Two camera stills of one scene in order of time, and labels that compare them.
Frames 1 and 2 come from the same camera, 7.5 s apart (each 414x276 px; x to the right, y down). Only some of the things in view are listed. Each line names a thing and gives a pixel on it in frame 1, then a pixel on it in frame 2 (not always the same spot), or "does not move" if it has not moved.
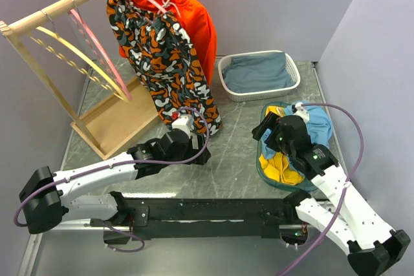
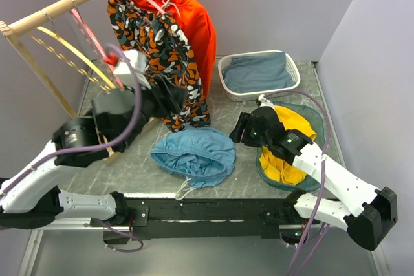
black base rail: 151,219 does not move
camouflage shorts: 161,50 does not move
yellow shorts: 278,165 does not move
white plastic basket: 258,75 does not move
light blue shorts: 319,125 to 206,156
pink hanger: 76,13 does not move
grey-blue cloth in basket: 255,72 does not move
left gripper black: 193,152 to 169,98
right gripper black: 271,121 to 244,121
